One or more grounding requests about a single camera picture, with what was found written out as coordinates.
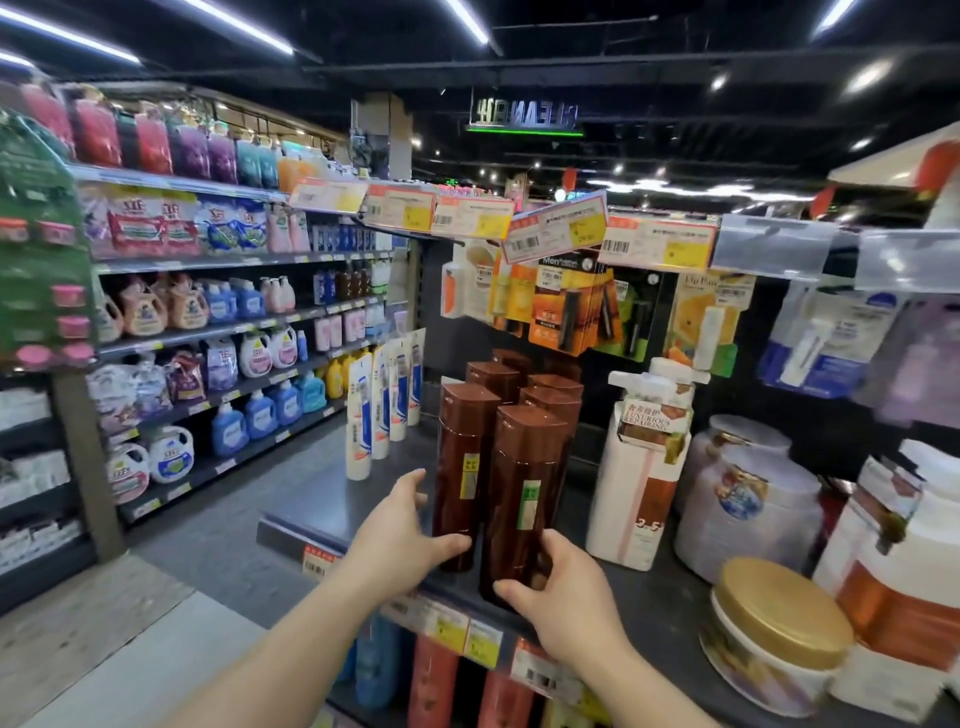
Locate person's left hand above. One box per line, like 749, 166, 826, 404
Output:
341, 468, 474, 624

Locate person's right hand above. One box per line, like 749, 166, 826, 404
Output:
492, 528, 636, 673

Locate brown shampoo bottle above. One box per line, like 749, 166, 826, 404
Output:
480, 405, 570, 610

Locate person's left forearm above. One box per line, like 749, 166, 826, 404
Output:
161, 558, 393, 728

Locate person's right forearm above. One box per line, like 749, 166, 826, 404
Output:
558, 637, 723, 728

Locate yellow shelf-edge price labels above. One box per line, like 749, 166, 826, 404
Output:
416, 598, 504, 671

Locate white barcode shelf label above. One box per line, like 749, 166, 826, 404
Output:
509, 639, 588, 708

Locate red bottle under shelf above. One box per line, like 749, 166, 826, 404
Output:
407, 636, 461, 728
477, 669, 536, 728

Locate group of brown bottles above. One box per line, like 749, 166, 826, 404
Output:
432, 348, 585, 576

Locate white shelf-edge price label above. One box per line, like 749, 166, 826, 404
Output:
301, 544, 340, 583

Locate blue bottle under shelf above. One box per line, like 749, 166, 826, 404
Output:
353, 613, 407, 711

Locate dark grey store shelf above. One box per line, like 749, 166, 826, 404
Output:
255, 416, 960, 728

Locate white blue-striped tube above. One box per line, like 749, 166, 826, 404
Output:
406, 327, 428, 427
370, 345, 392, 461
345, 355, 375, 482

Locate white pump bottle pack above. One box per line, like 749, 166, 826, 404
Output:
585, 357, 711, 573

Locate white round jar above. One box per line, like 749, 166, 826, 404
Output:
685, 414, 793, 470
673, 445, 825, 585

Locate gold-lidded cream jar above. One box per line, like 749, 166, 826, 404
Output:
698, 556, 855, 720

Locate white lip balm card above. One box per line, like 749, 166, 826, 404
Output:
439, 240, 501, 325

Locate orange and black balm pack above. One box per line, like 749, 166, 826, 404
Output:
528, 249, 624, 358

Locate row of white laundry bottles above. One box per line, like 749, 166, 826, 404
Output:
85, 324, 357, 438

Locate white detergent jug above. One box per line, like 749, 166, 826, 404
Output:
147, 424, 197, 486
106, 441, 152, 506

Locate green and black balm pack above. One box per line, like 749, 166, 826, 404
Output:
595, 268, 666, 363

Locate yellow honey lip balm card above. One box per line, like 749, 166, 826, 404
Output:
663, 270, 756, 378

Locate orange and yellow price tag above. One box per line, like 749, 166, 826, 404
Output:
597, 213, 720, 273
288, 177, 369, 216
361, 183, 438, 233
430, 194, 516, 242
500, 190, 609, 266

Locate grey detergent shelving unit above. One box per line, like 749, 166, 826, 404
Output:
52, 81, 425, 564

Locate row of pastel detergent bottles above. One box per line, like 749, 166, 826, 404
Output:
93, 258, 393, 345

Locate white and orange bottle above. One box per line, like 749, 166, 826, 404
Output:
813, 438, 960, 723

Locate blue and white balm card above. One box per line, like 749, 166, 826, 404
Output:
756, 288, 902, 400

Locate dark shelf of white boxes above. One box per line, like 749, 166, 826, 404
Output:
0, 373, 100, 612

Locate clear empty tag holder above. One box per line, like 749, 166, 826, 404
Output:
854, 228, 960, 295
710, 214, 840, 282

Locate row of detergent refill bags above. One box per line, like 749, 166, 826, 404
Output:
78, 186, 313, 261

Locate hanging green-lit aisle sign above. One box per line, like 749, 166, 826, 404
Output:
466, 88, 585, 139

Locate purple hanging pack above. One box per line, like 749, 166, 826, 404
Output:
853, 298, 960, 430

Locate green hanging display strip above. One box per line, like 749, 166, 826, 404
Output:
0, 111, 97, 372

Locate row of colourful refill pouches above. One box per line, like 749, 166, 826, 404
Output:
18, 81, 333, 194

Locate ceiling strip light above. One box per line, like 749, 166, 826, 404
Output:
441, 0, 493, 48
0, 3, 144, 66
813, 0, 858, 36
178, 0, 297, 58

